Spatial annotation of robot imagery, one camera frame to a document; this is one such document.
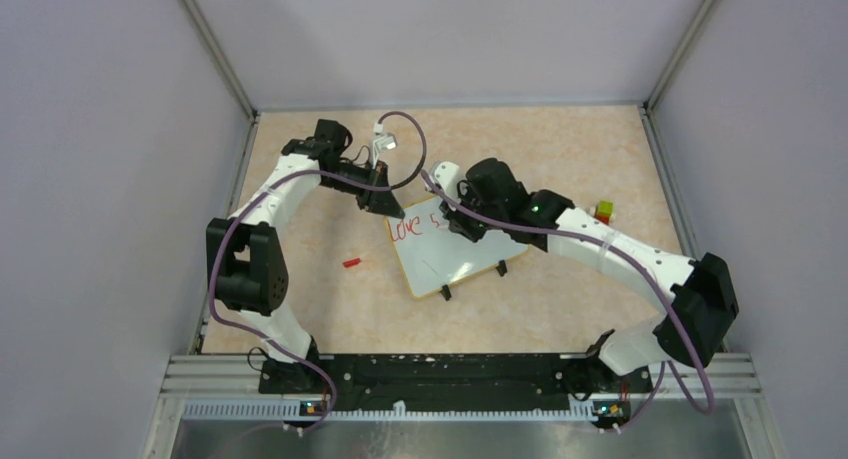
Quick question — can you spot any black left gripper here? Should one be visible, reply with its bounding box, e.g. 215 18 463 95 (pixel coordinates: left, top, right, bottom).
323 159 405 219

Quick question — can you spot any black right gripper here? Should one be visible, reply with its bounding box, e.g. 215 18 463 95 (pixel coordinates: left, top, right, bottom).
440 182 506 244

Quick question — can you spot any yellow framed whiteboard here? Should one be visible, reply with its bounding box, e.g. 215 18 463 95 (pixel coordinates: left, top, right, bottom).
385 196 529 300

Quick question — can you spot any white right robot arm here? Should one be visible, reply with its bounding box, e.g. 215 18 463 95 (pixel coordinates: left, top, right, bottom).
427 158 739 391

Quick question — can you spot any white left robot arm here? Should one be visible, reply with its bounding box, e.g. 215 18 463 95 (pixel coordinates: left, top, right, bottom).
206 119 405 393

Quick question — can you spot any red green lego car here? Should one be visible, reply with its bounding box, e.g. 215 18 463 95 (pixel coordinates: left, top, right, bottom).
589 200 616 225

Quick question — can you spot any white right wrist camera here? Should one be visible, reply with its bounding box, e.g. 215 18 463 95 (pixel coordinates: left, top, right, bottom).
428 161 464 203

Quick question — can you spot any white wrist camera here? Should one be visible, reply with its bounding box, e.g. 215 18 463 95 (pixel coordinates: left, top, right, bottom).
370 122 397 166
428 161 464 203

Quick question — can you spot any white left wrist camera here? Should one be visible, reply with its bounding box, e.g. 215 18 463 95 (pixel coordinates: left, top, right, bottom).
370 122 397 166

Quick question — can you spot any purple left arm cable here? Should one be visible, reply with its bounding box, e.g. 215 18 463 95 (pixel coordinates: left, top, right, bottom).
207 110 429 437

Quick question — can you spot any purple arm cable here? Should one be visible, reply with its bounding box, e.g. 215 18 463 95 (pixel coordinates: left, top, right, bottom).
207 110 429 437
420 171 717 432

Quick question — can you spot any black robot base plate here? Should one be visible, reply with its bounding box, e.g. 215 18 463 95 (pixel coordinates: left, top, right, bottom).
258 353 653 412

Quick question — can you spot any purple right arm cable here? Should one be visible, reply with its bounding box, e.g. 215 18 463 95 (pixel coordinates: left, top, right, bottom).
420 171 717 432

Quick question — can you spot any aluminium frame rail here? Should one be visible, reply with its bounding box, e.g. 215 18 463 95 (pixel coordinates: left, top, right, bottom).
144 353 784 458

